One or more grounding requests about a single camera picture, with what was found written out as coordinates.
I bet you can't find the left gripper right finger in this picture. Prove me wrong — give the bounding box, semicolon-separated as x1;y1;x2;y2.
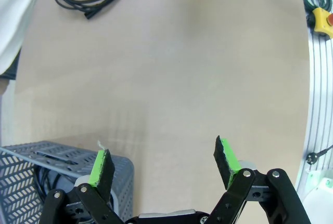
207;135;312;224

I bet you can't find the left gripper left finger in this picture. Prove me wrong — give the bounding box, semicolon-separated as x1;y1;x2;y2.
41;148;123;224

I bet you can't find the thin black power cable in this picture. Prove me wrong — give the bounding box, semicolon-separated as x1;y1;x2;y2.
33;165;79;209

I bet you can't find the grey plastic mesh basket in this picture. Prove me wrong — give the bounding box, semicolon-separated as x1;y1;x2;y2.
0;140;135;224

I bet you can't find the black power plug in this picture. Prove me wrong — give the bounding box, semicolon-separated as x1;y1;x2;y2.
306;144;333;167

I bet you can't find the yellow emergency stop button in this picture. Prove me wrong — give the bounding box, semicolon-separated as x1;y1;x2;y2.
312;7;333;39

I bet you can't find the person in white sweater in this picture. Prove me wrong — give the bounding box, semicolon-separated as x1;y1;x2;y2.
0;0;42;82

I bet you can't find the aluminium profile rail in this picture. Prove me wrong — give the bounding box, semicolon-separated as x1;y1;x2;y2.
299;25;333;175

